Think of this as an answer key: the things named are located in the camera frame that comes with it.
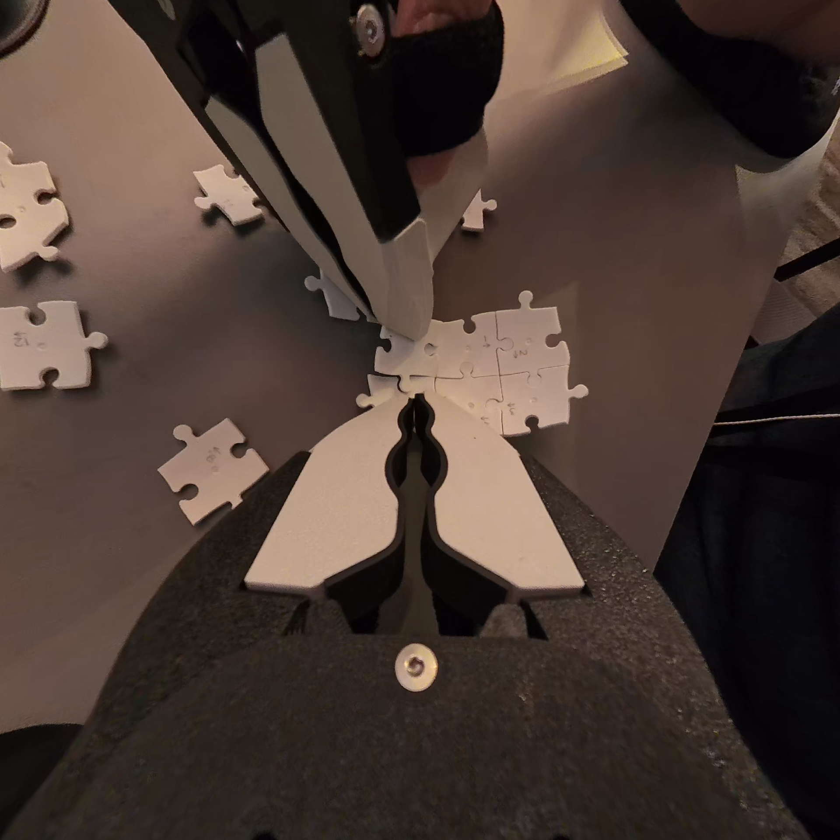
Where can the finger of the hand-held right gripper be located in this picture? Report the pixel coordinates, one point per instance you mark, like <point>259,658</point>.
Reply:
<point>407,282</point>
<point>249,157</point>

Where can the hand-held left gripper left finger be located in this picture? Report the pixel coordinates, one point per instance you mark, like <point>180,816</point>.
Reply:
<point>328,518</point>

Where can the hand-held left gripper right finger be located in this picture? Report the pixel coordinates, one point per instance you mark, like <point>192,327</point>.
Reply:
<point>505,518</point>

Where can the joined puzzle piece section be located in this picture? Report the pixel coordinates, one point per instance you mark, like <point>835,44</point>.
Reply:
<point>525,367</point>

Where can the white puzzle pieces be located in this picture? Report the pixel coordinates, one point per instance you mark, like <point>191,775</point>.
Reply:
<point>39,348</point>

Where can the person's right forearm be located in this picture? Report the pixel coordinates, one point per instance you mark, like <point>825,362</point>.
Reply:
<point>774,13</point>

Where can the black round ball stand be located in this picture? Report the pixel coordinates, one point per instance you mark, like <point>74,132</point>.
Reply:
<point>16,23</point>

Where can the person's right hand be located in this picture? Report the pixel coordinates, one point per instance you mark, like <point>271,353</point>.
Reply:
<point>433,13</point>

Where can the black chair base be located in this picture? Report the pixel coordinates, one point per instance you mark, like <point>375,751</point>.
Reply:
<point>807,264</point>

